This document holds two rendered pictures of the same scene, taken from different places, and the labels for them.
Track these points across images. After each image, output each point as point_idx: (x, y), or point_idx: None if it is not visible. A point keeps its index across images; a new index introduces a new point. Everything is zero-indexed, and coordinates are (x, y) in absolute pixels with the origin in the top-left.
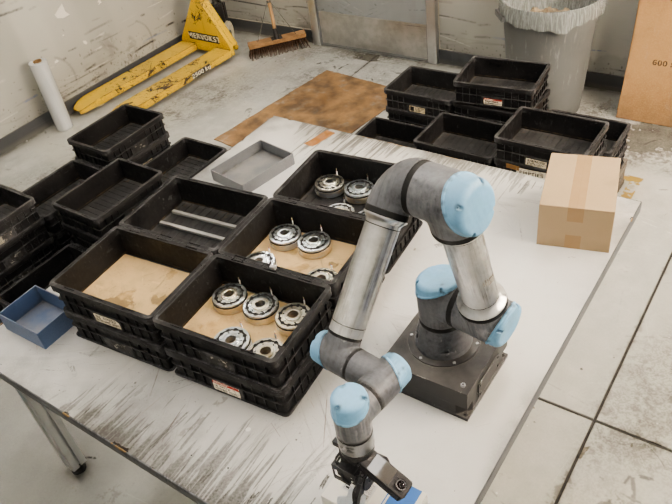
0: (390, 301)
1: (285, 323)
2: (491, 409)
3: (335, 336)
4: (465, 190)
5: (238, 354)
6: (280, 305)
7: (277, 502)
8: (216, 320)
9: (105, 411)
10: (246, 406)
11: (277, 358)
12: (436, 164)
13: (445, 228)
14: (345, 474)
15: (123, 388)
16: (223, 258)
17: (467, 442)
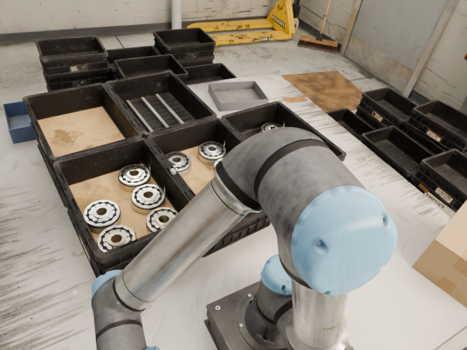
0: (261, 247)
1: (152, 223)
2: None
3: (113, 291)
4: (347, 224)
5: (83, 231)
6: (165, 204)
7: None
8: (112, 189)
9: (1, 211)
10: (90, 270)
11: (105, 256)
12: (330, 156)
13: (290, 257)
14: None
15: (28, 201)
16: (146, 144)
17: None
